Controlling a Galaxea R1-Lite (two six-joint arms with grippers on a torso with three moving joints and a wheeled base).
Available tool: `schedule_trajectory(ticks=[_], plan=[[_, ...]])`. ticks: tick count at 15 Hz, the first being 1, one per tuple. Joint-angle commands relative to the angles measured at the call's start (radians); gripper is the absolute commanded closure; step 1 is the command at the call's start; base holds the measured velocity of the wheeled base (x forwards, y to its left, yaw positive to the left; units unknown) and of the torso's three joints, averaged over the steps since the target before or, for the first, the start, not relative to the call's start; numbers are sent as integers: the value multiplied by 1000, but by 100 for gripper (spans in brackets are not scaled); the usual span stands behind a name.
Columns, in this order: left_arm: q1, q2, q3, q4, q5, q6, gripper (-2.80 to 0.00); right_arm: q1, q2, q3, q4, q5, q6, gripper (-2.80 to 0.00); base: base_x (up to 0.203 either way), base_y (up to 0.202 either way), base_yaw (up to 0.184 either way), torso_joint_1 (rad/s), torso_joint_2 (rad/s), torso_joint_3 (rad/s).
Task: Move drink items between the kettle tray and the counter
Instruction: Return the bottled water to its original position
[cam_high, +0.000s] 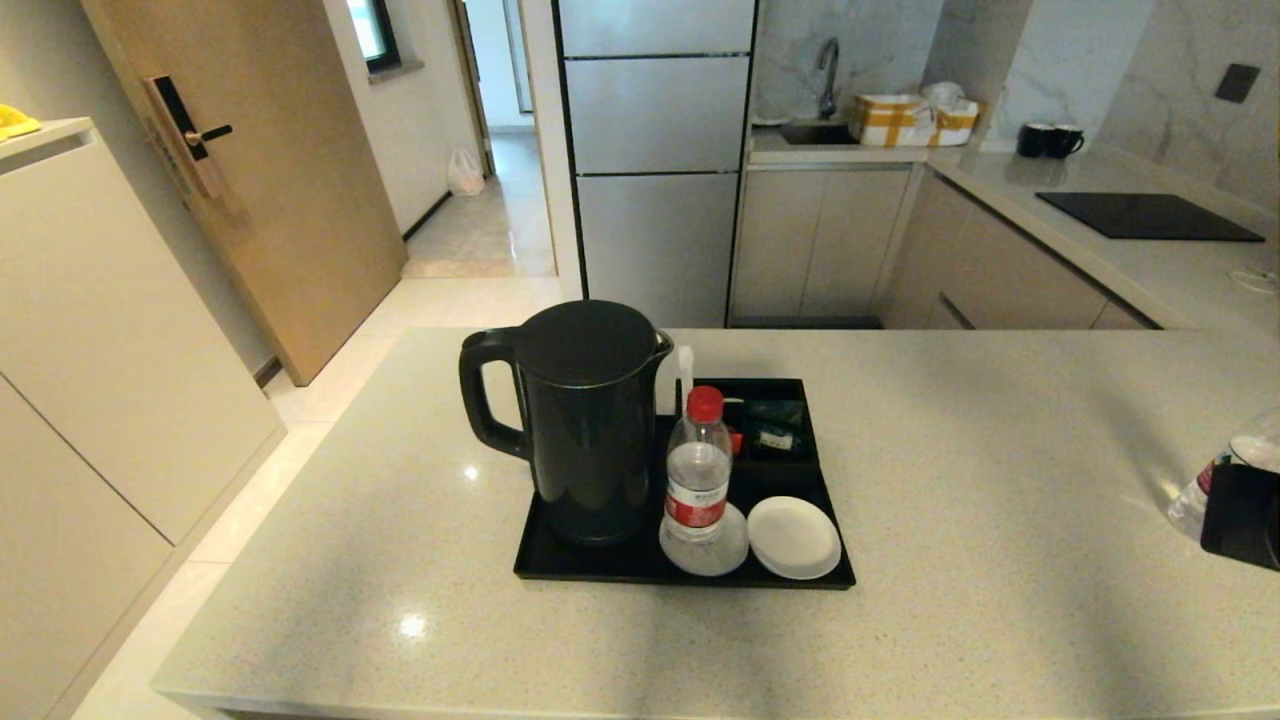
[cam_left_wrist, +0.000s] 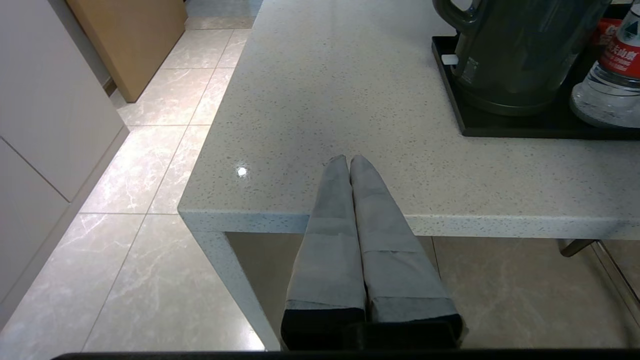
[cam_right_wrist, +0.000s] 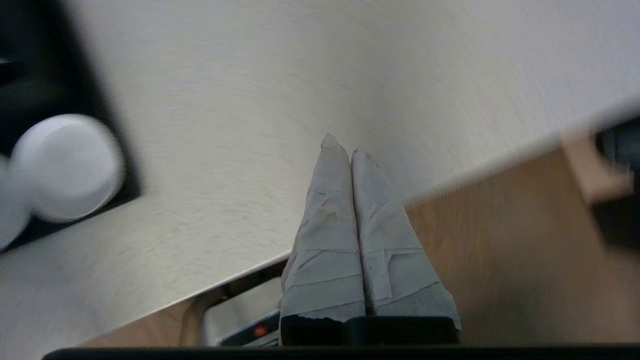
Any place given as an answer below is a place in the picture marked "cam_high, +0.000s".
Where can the dark kitchen sink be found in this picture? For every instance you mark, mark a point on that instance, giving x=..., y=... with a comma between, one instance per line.
x=815, y=134

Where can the red cap water bottle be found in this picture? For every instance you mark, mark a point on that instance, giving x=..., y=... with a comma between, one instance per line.
x=1240, y=450
x=698, y=480

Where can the round white coaster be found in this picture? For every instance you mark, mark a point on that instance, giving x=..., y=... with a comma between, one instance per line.
x=794, y=538
x=710, y=558

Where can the upright white plastic piece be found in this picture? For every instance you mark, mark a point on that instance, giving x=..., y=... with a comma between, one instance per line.
x=686, y=378

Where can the beige kitchen base cabinets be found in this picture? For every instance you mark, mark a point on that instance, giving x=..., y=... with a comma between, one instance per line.
x=820, y=240

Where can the large yellow taped cardboard box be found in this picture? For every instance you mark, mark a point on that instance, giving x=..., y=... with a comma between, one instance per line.
x=890, y=122

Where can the black induction cooktop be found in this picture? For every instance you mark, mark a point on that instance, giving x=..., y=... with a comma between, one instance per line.
x=1150, y=218

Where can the light wooden door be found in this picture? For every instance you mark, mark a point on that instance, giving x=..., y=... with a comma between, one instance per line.
x=290, y=200

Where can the white tall cabinet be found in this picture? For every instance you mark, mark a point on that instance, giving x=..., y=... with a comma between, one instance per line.
x=100, y=380

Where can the black serving tray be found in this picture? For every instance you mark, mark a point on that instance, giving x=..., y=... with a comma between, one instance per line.
x=600, y=562

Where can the black gold door lock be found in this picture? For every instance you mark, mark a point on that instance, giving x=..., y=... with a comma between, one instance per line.
x=180, y=125

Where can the dark framed window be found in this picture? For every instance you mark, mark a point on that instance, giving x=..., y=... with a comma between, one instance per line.
x=375, y=35

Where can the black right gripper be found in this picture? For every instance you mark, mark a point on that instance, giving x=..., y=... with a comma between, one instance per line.
x=1245, y=515

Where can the silver refrigerator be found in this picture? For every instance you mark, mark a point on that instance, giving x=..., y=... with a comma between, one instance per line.
x=655, y=200

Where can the black mug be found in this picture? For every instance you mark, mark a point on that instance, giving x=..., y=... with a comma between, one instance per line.
x=1033, y=142
x=1062, y=143

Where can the yellow object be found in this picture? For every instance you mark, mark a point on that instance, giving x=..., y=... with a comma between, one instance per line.
x=15, y=120

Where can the small yellow taped cardboard box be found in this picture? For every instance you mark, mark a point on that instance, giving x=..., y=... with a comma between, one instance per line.
x=958, y=125

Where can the chrome kitchen faucet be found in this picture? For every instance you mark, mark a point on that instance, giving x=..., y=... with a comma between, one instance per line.
x=830, y=70

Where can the black electric kettle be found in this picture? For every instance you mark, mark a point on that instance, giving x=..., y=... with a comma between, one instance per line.
x=590, y=440

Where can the white plastic bag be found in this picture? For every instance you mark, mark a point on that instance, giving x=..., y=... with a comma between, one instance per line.
x=465, y=175

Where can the dark wall switch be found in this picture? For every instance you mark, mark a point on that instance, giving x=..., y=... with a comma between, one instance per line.
x=1237, y=84

